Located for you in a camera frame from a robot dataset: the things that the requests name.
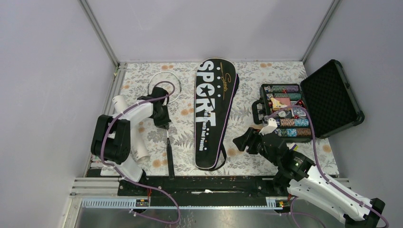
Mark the red playing card box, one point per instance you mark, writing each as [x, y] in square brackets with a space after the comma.
[280, 102]

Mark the white shuttlecock tube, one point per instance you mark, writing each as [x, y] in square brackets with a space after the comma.
[138, 148]

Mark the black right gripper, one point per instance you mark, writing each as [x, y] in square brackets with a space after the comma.
[250, 137]

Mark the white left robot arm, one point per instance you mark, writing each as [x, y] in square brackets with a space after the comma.
[117, 141]

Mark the white racket black handle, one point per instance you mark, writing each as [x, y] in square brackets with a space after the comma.
[169, 152]

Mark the black poker chip case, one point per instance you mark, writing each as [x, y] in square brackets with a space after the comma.
[323, 104]

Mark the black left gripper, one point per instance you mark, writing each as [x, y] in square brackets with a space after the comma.
[164, 123]

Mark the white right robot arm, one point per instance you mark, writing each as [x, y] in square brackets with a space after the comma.
[301, 177]

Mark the black racket cover bag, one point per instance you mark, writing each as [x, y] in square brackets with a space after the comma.
[215, 86]

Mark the yellow purple small block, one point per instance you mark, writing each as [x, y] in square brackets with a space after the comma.
[293, 146]

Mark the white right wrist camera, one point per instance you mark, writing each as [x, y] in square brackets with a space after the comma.
[270, 127]

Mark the floral table mat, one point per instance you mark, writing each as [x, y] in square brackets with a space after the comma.
[138, 80]

